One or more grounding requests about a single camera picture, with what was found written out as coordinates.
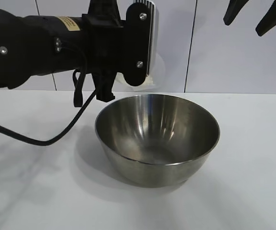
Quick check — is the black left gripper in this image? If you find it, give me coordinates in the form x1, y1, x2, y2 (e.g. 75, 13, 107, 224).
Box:
81, 0, 126, 101

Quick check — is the clear plastic measuring cup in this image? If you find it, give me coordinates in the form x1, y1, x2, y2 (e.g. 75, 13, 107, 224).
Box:
117, 54, 166, 93

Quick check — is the stainless steel mixing bowl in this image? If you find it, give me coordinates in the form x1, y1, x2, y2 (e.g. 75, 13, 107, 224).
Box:
94, 93, 221, 188

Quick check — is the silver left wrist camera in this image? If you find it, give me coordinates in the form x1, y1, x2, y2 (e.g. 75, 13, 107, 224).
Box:
124, 0, 161, 87

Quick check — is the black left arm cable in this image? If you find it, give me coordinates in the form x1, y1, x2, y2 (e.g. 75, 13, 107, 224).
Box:
0, 69, 98, 146

